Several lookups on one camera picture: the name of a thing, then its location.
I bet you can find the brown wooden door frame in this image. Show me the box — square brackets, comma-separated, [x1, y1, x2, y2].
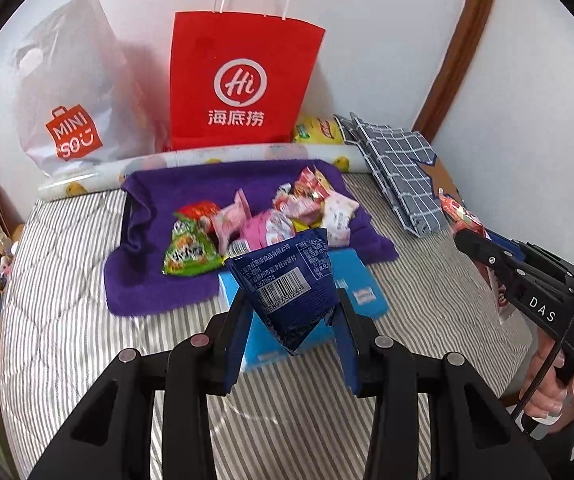
[412, 0, 502, 146]

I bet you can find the grey checked cloth with star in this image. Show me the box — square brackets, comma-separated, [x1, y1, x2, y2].
[334, 111, 470, 237]

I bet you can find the person's right hand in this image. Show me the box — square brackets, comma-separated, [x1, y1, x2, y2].
[519, 335, 574, 426]

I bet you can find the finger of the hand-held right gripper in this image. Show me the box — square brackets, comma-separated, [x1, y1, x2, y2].
[454, 228, 528, 306]
[484, 230, 574, 283]

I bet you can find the purple towel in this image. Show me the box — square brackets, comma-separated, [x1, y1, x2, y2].
[104, 159, 399, 317]

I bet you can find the dark blue snack packet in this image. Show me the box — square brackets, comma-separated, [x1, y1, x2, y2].
[224, 227, 342, 357]

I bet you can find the blue tissue box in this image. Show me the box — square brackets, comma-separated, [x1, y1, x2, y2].
[217, 246, 390, 372]

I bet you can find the red and pink snack packet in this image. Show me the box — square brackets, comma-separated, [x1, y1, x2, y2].
[294, 166, 335, 201]

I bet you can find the white plastic shopping bag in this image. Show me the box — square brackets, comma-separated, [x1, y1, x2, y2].
[7, 0, 160, 178]

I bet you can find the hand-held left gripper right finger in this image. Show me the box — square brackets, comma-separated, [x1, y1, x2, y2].
[329, 290, 550, 480]

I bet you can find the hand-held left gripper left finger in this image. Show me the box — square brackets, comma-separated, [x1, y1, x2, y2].
[27, 285, 255, 480]

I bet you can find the green snack packet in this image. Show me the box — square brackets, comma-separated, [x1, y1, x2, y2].
[161, 211, 225, 277]

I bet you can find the yellow drink mix pack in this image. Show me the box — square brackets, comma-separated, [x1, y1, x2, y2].
[293, 116, 344, 145]

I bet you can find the fruit print paper roll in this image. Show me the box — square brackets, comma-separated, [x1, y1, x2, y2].
[37, 141, 363, 201]

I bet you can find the black cable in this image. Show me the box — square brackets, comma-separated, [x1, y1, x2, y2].
[511, 255, 574, 423]

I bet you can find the red and white snack packet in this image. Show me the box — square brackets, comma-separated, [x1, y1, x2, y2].
[439, 192, 515, 323]

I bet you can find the red paper bag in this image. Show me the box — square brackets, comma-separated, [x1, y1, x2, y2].
[168, 0, 327, 152]

